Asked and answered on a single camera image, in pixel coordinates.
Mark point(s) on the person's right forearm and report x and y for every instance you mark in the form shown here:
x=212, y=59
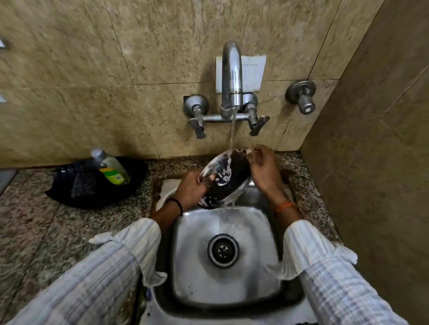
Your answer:
x=321, y=261

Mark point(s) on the chrome wall-mounted faucet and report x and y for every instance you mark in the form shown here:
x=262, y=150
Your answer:
x=232, y=90

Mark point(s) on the person's left fingers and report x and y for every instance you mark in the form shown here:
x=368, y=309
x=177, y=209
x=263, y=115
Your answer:
x=205, y=178

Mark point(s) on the white wall switch plate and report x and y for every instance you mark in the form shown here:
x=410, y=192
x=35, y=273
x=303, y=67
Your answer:
x=253, y=72

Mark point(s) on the stainless steel sink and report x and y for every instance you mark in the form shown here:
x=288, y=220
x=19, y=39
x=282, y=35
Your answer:
x=221, y=261

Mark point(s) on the person's right fingers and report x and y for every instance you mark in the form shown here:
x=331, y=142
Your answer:
x=255, y=154

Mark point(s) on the round sink drain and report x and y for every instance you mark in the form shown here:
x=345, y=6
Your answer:
x=223, y=250

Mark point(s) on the orange wrist thread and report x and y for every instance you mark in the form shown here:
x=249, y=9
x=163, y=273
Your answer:
x=285, y=206

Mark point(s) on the black plastic tray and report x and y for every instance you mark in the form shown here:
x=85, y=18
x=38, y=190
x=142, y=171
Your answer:
x=83, y=191

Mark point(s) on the person's left forearm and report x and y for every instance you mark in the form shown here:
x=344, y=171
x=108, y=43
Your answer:
x=114, y=268

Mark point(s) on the person's right hand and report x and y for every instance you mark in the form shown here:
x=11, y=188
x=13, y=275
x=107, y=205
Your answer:
x=265, y=170

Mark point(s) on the chrome wall stop valve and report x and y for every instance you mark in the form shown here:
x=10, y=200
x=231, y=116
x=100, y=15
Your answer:
x=301, y=95

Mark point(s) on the clear dish soap bottle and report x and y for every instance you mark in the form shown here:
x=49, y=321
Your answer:
x=112, y=168

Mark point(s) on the black wrist band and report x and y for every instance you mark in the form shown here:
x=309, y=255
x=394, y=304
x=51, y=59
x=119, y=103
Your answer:
x=176, y=204

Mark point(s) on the person's left hand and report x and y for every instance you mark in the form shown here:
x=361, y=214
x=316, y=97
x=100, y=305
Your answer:
x=189, y=191

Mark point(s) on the dark scrub sponge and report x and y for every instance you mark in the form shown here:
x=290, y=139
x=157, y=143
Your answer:
x=79, y=184

